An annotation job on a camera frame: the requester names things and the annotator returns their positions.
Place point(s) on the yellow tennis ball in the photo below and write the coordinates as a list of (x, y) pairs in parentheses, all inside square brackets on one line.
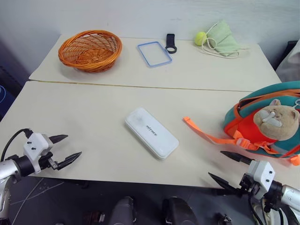
[(200, 38)]

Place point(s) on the orange wicker basket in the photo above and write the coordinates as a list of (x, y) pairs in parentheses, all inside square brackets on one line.
[(90, 52)]

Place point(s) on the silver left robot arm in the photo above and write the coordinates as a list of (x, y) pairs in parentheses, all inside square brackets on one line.
[(7, 170)]

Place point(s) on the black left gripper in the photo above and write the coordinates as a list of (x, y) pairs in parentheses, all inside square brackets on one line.
[(45, 160)]

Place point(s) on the beige plush cat toy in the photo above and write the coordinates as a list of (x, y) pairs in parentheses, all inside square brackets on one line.
[(277, 124)]

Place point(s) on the white plastic case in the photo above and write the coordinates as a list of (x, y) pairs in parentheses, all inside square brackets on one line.
[(151, 133)]

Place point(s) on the clear lid with blue rim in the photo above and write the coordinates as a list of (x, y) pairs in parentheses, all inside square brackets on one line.
[(143, 47)]

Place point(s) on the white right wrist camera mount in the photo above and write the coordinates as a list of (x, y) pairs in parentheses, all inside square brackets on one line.
[(261, 175)]

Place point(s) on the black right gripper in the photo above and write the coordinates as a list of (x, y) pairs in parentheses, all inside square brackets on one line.
[(248, 184)]

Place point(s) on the dark rounded shape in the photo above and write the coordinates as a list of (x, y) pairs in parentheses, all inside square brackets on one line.
[(178, 212), (123, 211)]

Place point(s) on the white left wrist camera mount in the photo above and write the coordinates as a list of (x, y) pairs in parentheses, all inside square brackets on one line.
[(35, 146)]

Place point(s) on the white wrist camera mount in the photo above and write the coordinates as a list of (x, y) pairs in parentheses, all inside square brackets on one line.
[(261, 175), (35, 146)]

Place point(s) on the teal and orange backpack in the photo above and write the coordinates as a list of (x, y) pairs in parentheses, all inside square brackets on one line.
[(243, 127)]

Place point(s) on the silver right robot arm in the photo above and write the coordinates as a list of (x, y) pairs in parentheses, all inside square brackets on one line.
[(289, 194)]

